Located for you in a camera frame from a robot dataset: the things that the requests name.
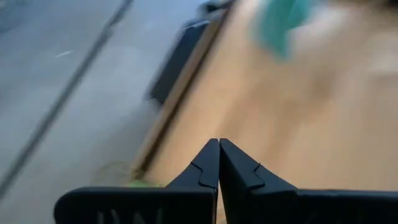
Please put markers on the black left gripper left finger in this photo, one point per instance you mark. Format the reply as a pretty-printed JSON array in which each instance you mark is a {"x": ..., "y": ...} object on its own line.
[{"x": 140, "y": 205}]

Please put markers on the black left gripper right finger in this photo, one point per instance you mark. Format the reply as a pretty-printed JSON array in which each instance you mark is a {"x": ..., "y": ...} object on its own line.
[{"x": 280, "y": 205}]

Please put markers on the dark teal microfiber towel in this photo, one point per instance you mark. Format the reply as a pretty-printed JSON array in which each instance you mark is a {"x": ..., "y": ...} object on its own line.
[{"x": 280, "y": 21}]

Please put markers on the black bar on table edge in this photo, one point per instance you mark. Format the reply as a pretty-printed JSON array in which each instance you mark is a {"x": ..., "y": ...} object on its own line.
[{"x": 177, "y": 62}]

